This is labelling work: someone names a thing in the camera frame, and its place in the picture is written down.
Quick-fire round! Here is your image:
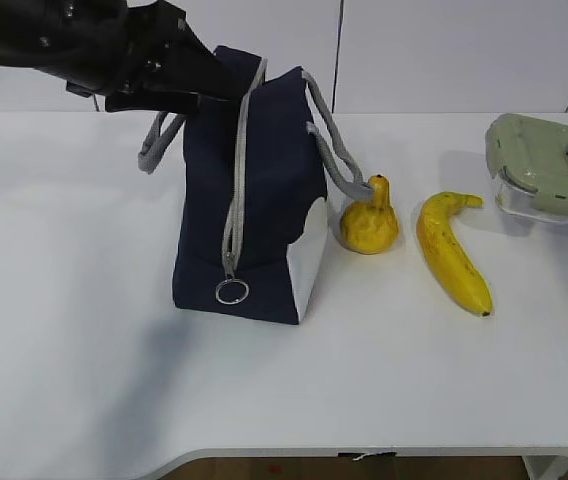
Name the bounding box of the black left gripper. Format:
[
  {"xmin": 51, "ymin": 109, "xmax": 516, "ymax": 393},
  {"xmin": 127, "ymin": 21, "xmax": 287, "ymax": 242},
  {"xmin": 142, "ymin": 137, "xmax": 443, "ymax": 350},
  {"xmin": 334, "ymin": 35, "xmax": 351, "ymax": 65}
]
[{"xmin": 38, "ymin": 1, "xmax": 247, "ymax": 114}]

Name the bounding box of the green lidded glass container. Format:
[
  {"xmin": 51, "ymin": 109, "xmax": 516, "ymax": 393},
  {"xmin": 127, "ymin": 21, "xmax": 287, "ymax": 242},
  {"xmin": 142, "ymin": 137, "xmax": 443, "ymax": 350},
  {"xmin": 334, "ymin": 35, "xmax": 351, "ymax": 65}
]
[{"xmin": 485, "ymin": 113, "xmax": 568, "ymax": 224}]

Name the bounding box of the navy blue lunch bag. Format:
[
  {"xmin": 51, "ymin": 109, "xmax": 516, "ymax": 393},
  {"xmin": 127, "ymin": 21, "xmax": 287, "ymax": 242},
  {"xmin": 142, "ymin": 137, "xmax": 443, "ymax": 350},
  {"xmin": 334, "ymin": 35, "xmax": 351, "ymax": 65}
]
[{"xmin": 138, "ymin": 46, "xmax": 373, "ymax": 325}]

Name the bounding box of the yellow banana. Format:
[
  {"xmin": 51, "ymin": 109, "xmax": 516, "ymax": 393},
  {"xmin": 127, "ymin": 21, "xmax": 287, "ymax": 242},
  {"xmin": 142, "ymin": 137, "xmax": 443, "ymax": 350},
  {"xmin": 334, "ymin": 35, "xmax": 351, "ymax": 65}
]
[{"xmin": 416, "ymin": 191, "xmax": 493, "ymax": 317}]

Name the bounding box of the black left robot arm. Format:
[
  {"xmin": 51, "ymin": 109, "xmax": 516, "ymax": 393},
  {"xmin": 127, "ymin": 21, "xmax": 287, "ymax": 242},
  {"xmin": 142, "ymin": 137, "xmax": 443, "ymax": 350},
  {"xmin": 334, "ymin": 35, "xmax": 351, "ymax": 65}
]
[{"xmin": 0, "ymin": 0, "xmax": 242, "ymax": 114}]

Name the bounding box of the yellow pear-shaped gourd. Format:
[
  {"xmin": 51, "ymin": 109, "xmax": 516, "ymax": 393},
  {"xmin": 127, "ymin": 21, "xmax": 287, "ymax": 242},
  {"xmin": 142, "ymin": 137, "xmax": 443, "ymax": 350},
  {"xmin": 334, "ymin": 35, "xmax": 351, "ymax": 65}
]
[{"xmin": 340, "ymin": 174, "xmax": 400, "ymax": 255}]

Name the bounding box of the black tape on table edge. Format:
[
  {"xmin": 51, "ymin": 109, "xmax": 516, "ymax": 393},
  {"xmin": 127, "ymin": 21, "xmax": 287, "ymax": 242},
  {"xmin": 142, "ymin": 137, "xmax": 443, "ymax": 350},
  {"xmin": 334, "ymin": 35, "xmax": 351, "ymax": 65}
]
[{"xmin": 337, "ymin": 451, "xmax": 397, "ymax": 462}]

